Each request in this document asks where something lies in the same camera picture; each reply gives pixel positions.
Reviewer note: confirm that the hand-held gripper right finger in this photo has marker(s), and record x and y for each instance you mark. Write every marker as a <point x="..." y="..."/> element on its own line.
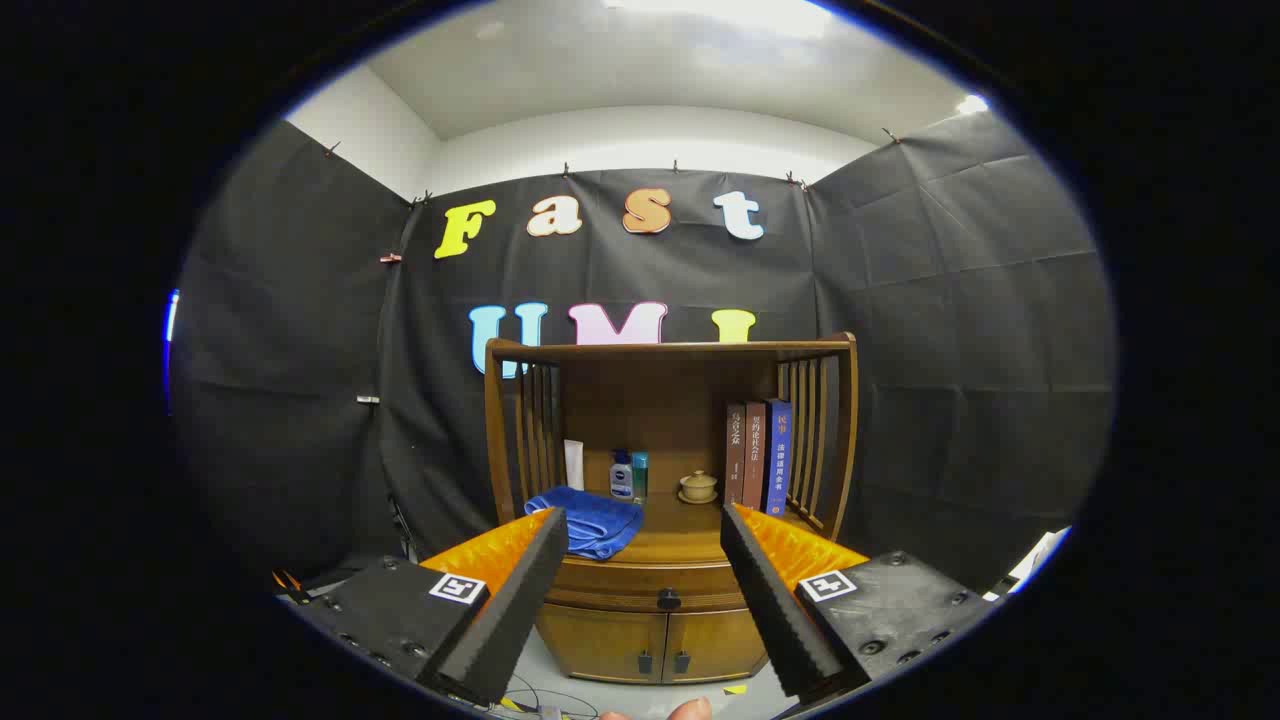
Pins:
<point x="765" y="600"/>

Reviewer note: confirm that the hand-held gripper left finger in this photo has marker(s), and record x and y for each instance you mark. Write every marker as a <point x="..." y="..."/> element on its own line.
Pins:
<point x="520" y="600"/>

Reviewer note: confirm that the wooden drawer with black knob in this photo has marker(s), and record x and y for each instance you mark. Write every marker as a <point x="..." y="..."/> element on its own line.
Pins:
<point x="630" y="585"/>

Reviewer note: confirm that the wooden cabinet door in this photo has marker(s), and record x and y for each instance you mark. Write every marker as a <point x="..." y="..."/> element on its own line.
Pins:
<point x="715" y="640"/>
<point x="600" y="640"/>

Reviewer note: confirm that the wooden countertop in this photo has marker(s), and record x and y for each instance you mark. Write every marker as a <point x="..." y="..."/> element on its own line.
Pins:
<point x="680" y="530"/>

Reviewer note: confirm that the brown wooden cabinet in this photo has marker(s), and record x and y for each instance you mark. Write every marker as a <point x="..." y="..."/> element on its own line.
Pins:
<point x="650" y="400"/>

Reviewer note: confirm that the folded blue towel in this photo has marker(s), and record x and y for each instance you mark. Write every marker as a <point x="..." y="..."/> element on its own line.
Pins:
<point x="590" y="520"/>

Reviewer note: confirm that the beige lidded teacup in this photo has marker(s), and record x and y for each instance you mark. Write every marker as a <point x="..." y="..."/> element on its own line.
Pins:
<point x="697" y="488"/>

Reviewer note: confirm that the white tube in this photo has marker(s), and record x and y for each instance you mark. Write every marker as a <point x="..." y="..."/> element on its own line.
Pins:
<point x="573" y="465"/>

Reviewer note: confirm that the reddish brown book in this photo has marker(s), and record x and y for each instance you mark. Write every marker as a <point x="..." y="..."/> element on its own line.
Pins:
<point x="754" y="455"/>

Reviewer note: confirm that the blue book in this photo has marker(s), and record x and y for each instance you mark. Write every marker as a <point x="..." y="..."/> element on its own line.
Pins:
<point x="778" y="455"/>

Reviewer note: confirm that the dark brown book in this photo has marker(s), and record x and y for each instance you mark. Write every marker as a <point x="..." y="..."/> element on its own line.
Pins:
<point x="735" y="455"/>

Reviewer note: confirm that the clear bottle with blue label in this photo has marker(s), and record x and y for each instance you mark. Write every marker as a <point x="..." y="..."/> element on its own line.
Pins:
<point x="621" y="480"/>

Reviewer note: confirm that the teal bottle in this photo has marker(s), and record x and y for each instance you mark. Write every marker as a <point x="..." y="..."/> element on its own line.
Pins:
<point x="640" y="475"/>

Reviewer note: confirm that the white panel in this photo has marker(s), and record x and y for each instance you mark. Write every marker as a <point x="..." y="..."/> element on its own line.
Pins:
<point x="1040" y="555"/>

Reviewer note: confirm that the black backdrop cloth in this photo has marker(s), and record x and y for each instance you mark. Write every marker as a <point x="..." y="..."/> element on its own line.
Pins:
<point x="300" y="350"/>

